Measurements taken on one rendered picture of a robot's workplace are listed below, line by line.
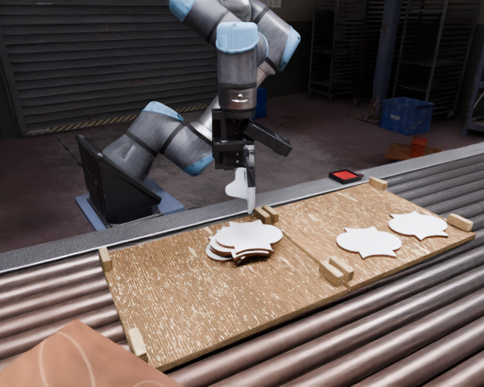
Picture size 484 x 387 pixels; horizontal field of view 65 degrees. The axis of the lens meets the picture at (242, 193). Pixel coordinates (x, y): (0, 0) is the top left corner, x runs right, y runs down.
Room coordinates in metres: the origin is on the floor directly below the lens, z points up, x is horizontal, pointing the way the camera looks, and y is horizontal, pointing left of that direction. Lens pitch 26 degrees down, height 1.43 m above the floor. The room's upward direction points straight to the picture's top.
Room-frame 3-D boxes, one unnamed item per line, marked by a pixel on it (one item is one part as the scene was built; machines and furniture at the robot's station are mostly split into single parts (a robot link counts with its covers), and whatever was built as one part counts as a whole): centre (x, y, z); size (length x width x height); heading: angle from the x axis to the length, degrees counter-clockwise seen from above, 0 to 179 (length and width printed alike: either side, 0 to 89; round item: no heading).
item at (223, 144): (0.75, 0.02, 1.19); 0.09 x 0.08 x 0.12; 98
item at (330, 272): (0.62, -0.18, 0.95); 0.06 x 0.02 x 0.03; 28
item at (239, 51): (0.75, 0.01, 1.35); 0.09 x 0.08 x 0.11; 167
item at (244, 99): (0.75, 0.01, 1.27); 0.08 x 0.08 x 0.05
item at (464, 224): (0.83, -0.54, 0.95); 0.06 x 0.02 x 0.03; 29
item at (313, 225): (0.85, -0.31, 0.93); 0.41 x 0.35 x 0.02; 119
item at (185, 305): (0.65, 0.06, 0.93); 0.41 x 0.35 x 0.02; 118
